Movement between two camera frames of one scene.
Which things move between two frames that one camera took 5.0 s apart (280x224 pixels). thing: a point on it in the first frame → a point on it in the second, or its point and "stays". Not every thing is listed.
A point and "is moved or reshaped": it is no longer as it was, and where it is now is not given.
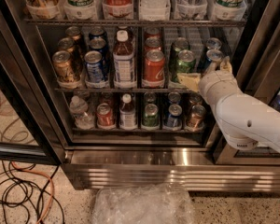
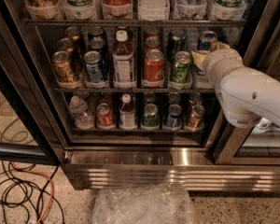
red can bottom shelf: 105,117 stays
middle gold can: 66,44 stays
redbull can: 215,55 is moved or reshaped
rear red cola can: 151,32 stays
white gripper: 215,80 → 213,62
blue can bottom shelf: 175,117 stays
